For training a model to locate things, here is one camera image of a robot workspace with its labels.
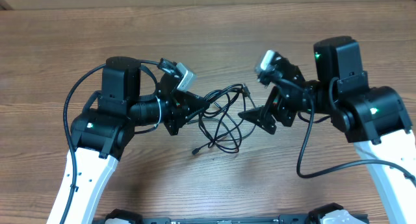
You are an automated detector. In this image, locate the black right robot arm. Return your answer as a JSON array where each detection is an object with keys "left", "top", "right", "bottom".
[{"left": 240, "top": 36, "right": 415, "bottom": 223}]

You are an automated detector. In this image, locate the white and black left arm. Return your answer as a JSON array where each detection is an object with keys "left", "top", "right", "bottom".
[{"left": 47, "top": 56, "right": 209, "bottom": 223}]

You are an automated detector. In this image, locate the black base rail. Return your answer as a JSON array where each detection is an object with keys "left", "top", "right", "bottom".
[{"left": 92, "top": 203, "right": 370, "bottom": 224}]

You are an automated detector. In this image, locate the black usb cable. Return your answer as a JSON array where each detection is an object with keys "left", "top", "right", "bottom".
[{"left": 187, "top": 83, "right": 257, "bottom": 156}]

